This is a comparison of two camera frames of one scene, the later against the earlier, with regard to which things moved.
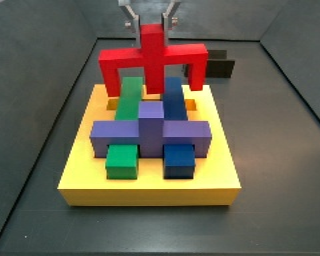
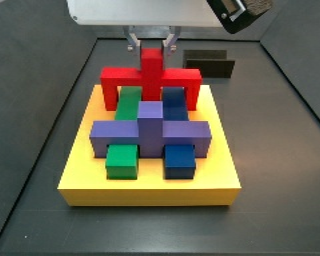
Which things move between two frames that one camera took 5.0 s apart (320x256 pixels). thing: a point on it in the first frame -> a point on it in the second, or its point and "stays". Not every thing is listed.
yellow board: (83, 186) stays
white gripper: (133, 19) -> (144, 13)
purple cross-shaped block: (150, 133) stays
